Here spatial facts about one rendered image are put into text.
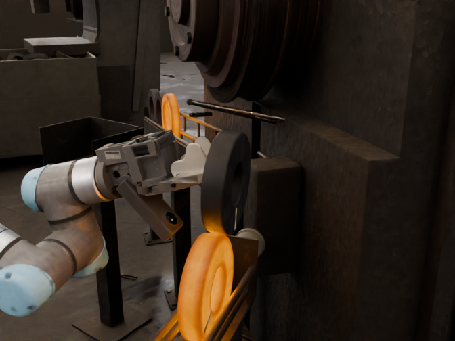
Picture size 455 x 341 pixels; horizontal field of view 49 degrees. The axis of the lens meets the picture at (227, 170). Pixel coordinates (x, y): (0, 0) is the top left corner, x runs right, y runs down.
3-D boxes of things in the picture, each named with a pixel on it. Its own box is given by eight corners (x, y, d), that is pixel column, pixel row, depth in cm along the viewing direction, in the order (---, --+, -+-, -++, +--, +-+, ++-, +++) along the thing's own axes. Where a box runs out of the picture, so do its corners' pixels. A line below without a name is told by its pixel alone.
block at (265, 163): (286, 255, 113) (290, 153, 105) (301, 273, 106) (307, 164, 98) (241, 262, 110) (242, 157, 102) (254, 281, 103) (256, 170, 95)
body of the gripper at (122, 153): (156, 140, 72) (86, 154, 76) (172, 195, 74) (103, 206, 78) (176, 128, 79) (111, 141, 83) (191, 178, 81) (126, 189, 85)
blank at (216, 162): (254, 125, 80) (234, 123, 81) (227, 140, 65) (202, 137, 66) (247, 218, 83) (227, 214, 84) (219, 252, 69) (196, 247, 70)
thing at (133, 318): (106, 295, 198) (90, 116, 174) (154, 319, 183) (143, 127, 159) (62, 320, 182) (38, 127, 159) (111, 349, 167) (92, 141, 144)
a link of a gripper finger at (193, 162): (219, 139, 70) (161, 150, 73) (230, 179, 71) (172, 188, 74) (226, 134, 72) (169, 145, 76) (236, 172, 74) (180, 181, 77)
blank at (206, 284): (238, 277, 83) (219, 274, 84) (227, 212, 72) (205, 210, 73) (210, 365, 72) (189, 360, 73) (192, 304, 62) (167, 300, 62)
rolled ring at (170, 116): (159, 99, 198) (167, 99, 199) (164, 145, 198) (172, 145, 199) (168, 88, 181) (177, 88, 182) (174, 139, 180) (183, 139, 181)
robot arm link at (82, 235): (47, 293, 83) (24, 233, 80) (82, 260, 93) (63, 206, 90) (87, 288, 80) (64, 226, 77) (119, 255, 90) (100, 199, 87)
